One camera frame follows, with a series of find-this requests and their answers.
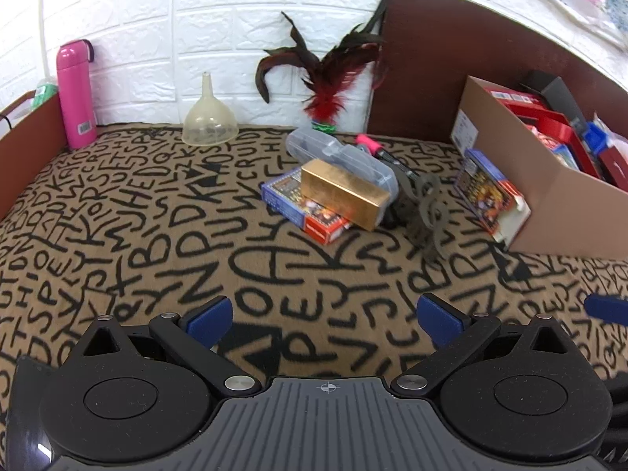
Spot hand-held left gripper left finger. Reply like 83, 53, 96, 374
59, 296, 261, 396

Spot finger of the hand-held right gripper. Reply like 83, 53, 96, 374
584, 293, 628, 327

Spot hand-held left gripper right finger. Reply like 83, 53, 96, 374
390, 293, 590, 397

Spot cardboard box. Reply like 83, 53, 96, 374
450, 75, 628, 258

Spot pink marker pen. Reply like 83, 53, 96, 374
356, 133, 418, 182

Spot dark grey scissors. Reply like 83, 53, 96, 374
383, 171, 455, 262

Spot blue card box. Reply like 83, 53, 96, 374
260, 167, 353, 246
454, 148, 532, 243

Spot dark red box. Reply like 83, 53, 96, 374
597, 144, 628, 191

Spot gold box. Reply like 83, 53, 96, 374
301, 159, 392, 232

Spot blue plastic box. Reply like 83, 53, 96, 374
581, 120, 617, 159

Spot translucent plastic funnel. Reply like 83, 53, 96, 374
183, 71, 239, 147

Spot clear plastic case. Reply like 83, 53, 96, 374
286, 128, 399, 207

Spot black box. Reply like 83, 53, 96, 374
520, 69, 597, 131

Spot red feather shuttlecock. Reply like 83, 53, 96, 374
254, 0, 388, 134

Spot brown side board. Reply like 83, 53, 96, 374
0, 91, 67, 221

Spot brown wooden headboard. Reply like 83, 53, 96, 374
365, 0, 628, 147

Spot pink thermos bottle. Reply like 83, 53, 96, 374
55, 39, 99, 150

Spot green packet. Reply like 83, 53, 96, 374
30, 77, 60, 110

